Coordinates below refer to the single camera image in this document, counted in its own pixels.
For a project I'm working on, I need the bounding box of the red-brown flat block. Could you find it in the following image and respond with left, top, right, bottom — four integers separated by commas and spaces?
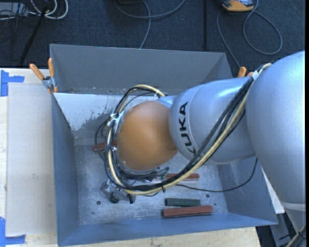
162, 173, 200, 182
161, 205, 214, 219
93, 142, 118, 153

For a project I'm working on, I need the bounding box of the dark green flat block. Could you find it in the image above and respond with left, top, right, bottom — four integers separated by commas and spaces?
165, 197, 202, 207

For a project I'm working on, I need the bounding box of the pale flat board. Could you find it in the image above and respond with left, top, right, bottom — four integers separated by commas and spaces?
5, 82, 58, 238

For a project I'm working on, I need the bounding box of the grey metal bin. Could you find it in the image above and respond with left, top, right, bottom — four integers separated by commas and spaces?
49, 44, 279, 247

